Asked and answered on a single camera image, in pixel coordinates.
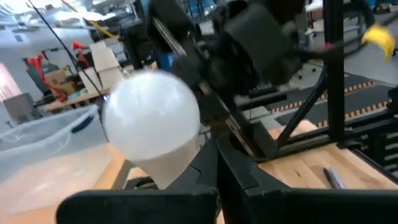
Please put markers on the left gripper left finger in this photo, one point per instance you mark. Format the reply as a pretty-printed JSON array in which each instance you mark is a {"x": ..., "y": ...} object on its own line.
[{"x": 140, "y": 208}]

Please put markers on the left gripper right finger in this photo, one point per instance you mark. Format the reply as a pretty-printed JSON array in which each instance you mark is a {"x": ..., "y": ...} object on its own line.
[{"x": 280, "y": 208}]

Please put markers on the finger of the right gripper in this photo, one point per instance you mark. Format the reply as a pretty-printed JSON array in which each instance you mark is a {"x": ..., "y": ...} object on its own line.
[
  {"x": 214, "y": 109},
  {"x": 186, "y": 73}
]

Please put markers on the white lightbulb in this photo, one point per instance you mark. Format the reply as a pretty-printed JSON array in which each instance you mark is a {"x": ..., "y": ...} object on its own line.
[{"x": 149, "y": 118}]

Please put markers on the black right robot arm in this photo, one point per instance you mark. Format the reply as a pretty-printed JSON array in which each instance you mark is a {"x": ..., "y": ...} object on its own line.
[{"x": 286, "y": 7}]

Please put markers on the dark slim pen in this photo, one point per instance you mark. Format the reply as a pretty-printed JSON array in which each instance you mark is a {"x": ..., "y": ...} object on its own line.
[{"x": 334, "y": 178}]

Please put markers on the pale cardboard box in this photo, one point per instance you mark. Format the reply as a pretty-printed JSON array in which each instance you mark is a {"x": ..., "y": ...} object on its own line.
[
  {"x": 104, "y": 57},
  {"x": 102, "y": 79}
]

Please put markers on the clear plastic storage bin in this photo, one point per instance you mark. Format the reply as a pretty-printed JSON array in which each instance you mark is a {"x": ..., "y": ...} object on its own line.
[{"x": 46, "y": 137}]

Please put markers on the black aluminium frame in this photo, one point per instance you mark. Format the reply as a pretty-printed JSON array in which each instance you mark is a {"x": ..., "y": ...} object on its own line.
[{"x": 334, "y": 93}]

